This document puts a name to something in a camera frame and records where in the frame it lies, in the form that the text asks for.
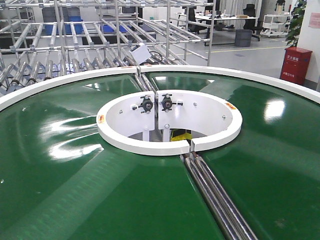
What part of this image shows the white inner conveyor ring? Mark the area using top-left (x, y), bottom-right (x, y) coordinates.
top-left (95, 89), bottom-right (243, 157)

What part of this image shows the white control box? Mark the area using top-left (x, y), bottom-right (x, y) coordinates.
top-left (129, 42), bottom-right (151, 65)

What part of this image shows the metal roller rack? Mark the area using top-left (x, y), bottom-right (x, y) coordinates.
top-left (0, 0), bottom-right (214, 95)

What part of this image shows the red fire extinguisher cabinet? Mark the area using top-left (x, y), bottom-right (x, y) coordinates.
top-left (280, 47), bottom-right (312, 85)

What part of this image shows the round green conveyor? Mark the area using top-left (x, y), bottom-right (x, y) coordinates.
top-left (0, 65), bottom-right (320, 240)

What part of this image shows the black office chair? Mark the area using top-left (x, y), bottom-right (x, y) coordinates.
top-left (243, 3), bottom-right (264, 41)

